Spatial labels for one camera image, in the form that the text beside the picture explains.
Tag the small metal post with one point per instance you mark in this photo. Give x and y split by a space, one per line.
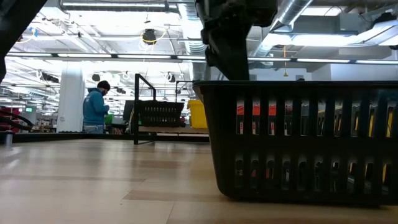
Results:
8 138

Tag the overhead LED light bar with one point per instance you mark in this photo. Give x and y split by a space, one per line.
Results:
84 55

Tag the white building pillar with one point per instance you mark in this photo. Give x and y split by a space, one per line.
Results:
71 99

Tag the red background object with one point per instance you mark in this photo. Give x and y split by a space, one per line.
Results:
6 112

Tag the black-framed wooden shelf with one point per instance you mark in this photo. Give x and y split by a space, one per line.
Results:
174 130

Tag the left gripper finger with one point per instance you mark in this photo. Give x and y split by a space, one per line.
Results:
237 70

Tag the black metal table frame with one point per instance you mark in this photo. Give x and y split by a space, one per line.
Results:
46 137

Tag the dark computer monitor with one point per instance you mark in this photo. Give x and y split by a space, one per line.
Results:
129 110

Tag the wall vent grille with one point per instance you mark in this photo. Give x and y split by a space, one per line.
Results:
299 77

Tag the green exit sign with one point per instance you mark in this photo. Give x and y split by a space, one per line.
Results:
29 109

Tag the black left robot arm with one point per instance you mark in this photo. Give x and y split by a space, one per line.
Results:
18 25

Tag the person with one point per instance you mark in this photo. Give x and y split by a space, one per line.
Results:
93 109

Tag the smooth silver ventilation duct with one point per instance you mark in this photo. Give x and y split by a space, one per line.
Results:
292 12

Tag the black slotted plastic basket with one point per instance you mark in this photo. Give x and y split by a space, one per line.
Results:
161 123
224 140

